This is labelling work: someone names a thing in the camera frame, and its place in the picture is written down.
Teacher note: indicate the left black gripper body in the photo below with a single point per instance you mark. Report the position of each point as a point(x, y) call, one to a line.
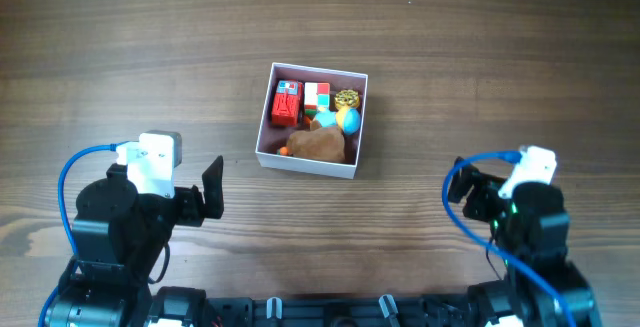
point(188, 199)

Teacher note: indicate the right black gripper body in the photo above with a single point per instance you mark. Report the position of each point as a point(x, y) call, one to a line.
point(480, 197)

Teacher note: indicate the white box pink interior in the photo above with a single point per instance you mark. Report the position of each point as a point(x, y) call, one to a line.
point(271, 137)

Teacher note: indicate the red toy truck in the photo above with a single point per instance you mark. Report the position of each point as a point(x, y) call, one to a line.
point(286, 106)

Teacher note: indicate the brown plush capybara toy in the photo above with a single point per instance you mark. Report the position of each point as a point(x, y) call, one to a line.
point(325, 144)

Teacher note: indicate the yellow duck toy blue hat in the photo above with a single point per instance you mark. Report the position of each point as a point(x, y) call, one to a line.
point(348, 119)

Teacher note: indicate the small colourful puzzle cube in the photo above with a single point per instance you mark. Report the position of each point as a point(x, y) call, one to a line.
point(316, 98)

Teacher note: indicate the yellow toy wheel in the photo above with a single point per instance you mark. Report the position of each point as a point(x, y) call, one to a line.
point(347, 98)

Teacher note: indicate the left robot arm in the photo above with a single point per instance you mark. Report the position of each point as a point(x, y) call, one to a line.
point(119, 233)

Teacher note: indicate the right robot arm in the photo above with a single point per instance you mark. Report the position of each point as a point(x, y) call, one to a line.
point(505, 202)

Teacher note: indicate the black mounting rail base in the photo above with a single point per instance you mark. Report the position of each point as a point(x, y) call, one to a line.
point(180, 307)

